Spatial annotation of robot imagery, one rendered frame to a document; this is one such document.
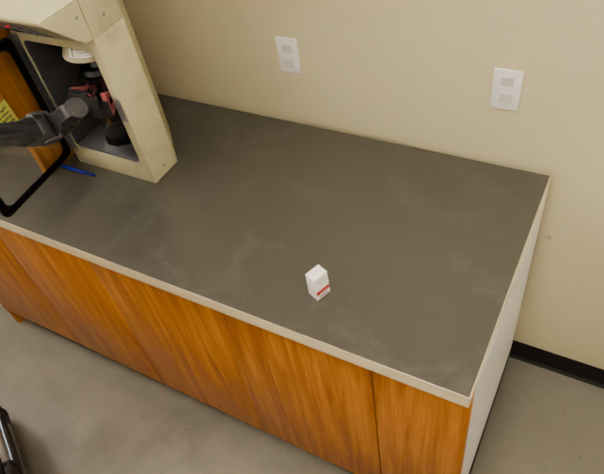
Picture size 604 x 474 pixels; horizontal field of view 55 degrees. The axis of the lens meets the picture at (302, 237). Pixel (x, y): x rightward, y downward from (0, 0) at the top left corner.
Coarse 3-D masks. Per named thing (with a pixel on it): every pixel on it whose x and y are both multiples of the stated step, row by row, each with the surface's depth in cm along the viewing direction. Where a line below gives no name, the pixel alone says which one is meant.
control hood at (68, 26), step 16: (0, 0) 138; (16, 0) 137; (32, 0) 135; (48, 0) 134; (64, 0) 133; (0, 16) 132; (16, 16) 130; (32, 16) 129; (48, 16) 128; (64, 16) 131; (80, 16) 135; (48, 32) 133; (64, 32) 132; (80, 32) 136
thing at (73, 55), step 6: (66, 48) 152; (66, 54) 153; (72, 54) 151; (78, 54) 151; (84, 54) 151; (90, 54) 151; (72, 60) 152; (78, 60) 152; (84, 60) 151; (90, 60) 151
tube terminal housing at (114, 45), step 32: (96, 0) 137; (96, 32) 140; (128, 32) 149; (128, 64) 151; (128, 96) 154; (96, 128) 185; (128, 128) 160; (160, 128) 169; (96, 160) 181; (128, 160) 172; (160, 160) 173
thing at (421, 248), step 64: (192, 128) 191; (256, 128) 186; (320, 128) 181; (64, 192) 177; (128, 192) 173; (192, 192) 169; (256, 192) 165; (320, 192) 161; (384, 192) 158; (448, 192) 155; (512, 192) 151; (128, 256) 155; (192, 256) 152; (256, 256) 148; (320, 256) 145; (384, 256) 143; (448, 256) 140; (512, 256) 137; (256, 320) 136; (320, 320) 132; (384, 320) 130; (448, 320) 128; (448, 384) 118
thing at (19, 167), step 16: (0, 64) 152; (0, 80) 153; (16, 80) 158; (0, 96) 154; (16, 96) 159; (32, 96) 164; (0, 112) 155; (16, 112) 160; (0, 160) 158; (16, 160) 163; (32, 160) 168; (48, 160) 173; (0, 176) 159; (16, 176) 164; (32, 176) 169; (0, 192) 160; (16, 192) 165
